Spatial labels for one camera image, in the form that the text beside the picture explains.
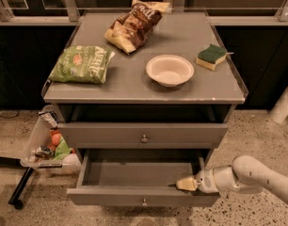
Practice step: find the clear plastic bin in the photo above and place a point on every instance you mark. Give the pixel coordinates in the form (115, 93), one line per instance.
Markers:
(39, 151)

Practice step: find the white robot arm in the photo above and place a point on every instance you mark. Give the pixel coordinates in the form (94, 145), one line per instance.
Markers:
(245, 175)

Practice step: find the grey top drawer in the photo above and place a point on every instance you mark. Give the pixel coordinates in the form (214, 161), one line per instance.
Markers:
(131, 135)

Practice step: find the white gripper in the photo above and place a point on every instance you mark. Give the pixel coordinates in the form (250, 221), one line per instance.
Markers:
(205, 182)

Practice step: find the grey drawer cabinet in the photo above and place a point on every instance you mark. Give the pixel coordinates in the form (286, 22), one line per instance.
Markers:
(129, 95)

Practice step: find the orange fruit in bin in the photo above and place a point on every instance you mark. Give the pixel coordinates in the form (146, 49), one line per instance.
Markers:
(56, 139)

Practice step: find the white cylindrical post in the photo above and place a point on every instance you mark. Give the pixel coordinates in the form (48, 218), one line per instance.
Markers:
(280, 110)

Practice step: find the brown yellow chip bag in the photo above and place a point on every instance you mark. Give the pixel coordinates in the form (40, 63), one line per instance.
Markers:
(132, 30)

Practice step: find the grey drawer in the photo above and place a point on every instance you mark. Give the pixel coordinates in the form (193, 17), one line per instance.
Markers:
(134, 177)
(131, 135)

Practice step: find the green chip bag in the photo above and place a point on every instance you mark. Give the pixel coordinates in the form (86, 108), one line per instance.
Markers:
(82, 64)

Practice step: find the black floor stand leg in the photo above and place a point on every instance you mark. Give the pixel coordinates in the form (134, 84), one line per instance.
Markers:
(14, 200)

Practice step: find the white paper bowl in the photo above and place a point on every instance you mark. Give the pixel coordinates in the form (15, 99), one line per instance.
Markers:
(169, 70)

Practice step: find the green bag in bin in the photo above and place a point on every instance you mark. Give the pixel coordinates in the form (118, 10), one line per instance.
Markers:
(62, 150)

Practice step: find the green yellow sponge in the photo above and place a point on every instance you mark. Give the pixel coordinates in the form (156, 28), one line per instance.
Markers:
(210, 57)

